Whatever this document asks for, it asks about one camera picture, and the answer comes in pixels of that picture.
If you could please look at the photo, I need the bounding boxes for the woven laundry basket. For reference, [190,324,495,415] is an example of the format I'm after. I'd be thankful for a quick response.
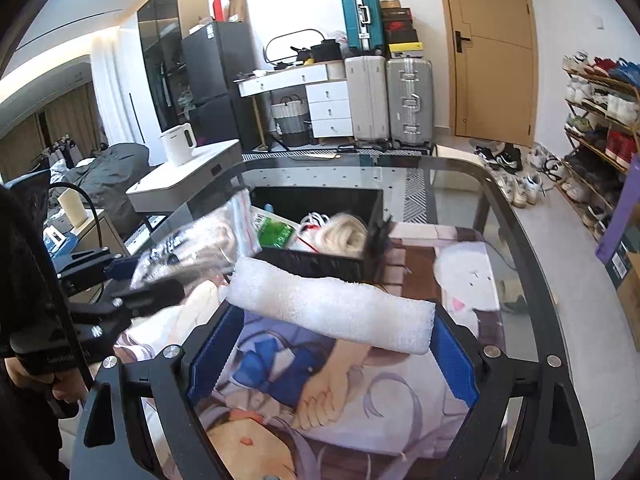
[271,94,311,148]

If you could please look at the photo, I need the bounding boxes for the black storage box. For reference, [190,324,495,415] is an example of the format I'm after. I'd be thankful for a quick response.
[250,186,392,284]

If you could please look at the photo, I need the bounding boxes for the bagged cream rope coil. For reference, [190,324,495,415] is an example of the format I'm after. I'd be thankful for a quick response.
[312,211,372,260]

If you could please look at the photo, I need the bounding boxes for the white dressing desk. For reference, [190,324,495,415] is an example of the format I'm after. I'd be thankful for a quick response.
[235,61,352,148]

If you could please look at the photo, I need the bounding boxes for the teal suitcase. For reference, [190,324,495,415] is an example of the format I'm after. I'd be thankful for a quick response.
[341,0,386,55]

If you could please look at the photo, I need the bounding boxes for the dark grey beanbag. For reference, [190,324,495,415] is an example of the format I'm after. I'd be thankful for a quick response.
[51,143,151,238]

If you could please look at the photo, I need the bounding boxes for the green white medicine sachet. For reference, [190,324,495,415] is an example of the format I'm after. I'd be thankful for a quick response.
[253,209,295,249]

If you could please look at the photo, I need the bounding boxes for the white electric kettle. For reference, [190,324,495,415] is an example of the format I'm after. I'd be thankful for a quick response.
[160,122,196,166]

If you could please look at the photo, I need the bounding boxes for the black refrigerator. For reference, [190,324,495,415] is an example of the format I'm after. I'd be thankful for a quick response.
[181,22,260,152]

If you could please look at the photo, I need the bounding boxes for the oval vanity mirror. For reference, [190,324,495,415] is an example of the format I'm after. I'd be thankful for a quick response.
[262,28,326,66]

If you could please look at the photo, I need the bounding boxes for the open cardboard box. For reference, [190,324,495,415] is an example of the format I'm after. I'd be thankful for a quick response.
[596,155,639,350]

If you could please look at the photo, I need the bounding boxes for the white foam sheet roll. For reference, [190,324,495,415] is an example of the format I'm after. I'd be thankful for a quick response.
[226,257,435,354]

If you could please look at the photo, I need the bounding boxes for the white suitcase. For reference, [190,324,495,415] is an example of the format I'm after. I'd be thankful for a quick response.
[345,55,390,142]

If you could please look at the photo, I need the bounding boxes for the stacked shoe boxes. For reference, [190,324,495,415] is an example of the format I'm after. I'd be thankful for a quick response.
[381,0,424,58]

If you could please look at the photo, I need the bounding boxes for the grey white side table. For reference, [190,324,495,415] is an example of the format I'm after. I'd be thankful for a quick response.
[126,140,242,214]

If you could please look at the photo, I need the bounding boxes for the black glass cabinet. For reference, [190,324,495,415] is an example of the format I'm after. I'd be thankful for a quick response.
[137,0,210,131]

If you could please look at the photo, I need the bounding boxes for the wooden shoe rack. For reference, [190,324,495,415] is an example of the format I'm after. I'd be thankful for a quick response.
[560,51,639,240]

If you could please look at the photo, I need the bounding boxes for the tan wooden door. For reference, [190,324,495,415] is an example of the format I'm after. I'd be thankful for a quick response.
[442,0,538,146]

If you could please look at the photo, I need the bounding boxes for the silver suitcase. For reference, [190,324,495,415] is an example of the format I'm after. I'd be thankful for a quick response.
[386,58,434,148]

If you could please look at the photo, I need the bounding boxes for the bagged striped cord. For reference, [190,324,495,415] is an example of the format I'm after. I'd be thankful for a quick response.
[128,186,253,291]

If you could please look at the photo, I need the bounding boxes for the red-seal zip bag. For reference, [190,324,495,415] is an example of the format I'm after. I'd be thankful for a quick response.
[288,224,321,254]

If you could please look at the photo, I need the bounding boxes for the person's left hand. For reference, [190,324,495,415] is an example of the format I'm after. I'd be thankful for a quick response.
[4,358,88,403]

